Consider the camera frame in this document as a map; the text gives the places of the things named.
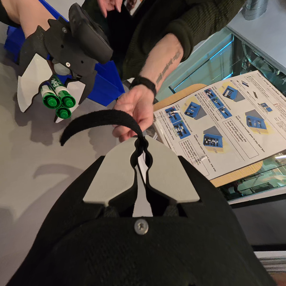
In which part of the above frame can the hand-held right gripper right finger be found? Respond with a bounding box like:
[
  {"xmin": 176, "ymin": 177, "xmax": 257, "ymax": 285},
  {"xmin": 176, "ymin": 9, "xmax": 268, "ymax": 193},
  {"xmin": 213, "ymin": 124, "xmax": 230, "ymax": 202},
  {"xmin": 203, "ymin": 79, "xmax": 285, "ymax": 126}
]
[{"xmin": 145, "ymin": 136, "xmax": 200, "ymax": 217}]

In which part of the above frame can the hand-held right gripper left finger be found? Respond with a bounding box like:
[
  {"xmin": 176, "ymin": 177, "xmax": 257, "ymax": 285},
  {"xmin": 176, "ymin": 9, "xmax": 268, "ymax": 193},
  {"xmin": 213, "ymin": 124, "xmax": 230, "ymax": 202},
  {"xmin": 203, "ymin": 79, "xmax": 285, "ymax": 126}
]
[{"xmin": 83, "ymin": 137, "xmax": 143, "ymax": 217}]

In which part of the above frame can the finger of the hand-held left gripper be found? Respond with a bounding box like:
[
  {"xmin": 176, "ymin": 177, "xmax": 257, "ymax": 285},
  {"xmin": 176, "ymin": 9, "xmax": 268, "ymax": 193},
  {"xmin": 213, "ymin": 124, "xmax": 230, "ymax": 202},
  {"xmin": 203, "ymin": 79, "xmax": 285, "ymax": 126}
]
[
  {"xmin": 17, "ymin": 53, "xmax": 54, "ymax": 113},
  {"xmin": 54, "ymin": 78, "xmax": 87, "ymax": 124}
]

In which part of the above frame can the blue plastic bin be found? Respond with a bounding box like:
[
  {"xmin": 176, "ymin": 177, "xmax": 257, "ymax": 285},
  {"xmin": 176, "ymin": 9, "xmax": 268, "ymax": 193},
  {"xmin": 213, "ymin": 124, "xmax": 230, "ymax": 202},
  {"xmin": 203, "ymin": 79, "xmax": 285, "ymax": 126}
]
[{"xmin": 4, "ymin": 0, "xmax": 125, "ymax": 105}]

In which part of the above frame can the black hook-and-loop strap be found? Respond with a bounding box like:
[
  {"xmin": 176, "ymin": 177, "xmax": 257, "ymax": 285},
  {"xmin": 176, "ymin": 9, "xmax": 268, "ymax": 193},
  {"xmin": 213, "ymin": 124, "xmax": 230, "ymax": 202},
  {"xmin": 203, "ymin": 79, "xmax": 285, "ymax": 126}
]
[{"xmin": 60, "ymin": 109, "xmax": 148, "ymax": 157}]

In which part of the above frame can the another person's forearm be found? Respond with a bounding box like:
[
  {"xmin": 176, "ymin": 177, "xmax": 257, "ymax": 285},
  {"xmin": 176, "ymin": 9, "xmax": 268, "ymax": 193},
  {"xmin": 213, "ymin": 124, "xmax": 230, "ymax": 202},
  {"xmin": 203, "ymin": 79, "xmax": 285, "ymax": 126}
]
[{"xmin": 137, "ymin": 34, "xmax": 187, "ymax": 94}]

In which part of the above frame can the person's left forearm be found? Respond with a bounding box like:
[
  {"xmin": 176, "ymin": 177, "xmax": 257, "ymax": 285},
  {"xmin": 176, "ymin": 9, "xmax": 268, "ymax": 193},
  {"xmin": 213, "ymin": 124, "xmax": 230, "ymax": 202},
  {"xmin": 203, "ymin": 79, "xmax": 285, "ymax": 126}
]
[{"xmin": 4, "ymin": 0, "xmax": 57, "ymax": 39}]

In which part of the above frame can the wooden display board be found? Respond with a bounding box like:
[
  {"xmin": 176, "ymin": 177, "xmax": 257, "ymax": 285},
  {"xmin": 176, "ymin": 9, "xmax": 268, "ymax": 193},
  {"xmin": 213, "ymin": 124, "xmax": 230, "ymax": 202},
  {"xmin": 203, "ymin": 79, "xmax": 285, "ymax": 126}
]
[{"xmin": 153, "ymin": 83, "xmax": 264, "ymax": 188}]

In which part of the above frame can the printed instruction sheet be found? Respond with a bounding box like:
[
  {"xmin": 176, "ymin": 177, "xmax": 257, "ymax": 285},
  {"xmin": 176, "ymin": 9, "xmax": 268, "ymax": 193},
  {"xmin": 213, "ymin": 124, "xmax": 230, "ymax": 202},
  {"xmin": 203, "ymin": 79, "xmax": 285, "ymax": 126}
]
[{"xmin": 153, "ymin": 70, "xmax": 286, "ymax": 181}]

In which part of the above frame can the metal duct pipe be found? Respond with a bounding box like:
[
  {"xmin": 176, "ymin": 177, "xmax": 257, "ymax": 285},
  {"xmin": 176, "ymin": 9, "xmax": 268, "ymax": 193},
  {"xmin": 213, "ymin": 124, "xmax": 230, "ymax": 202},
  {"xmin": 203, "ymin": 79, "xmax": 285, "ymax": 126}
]
[{"xmin": 241, "ymin": 0, "xmax": 269, "ymax": 21}]

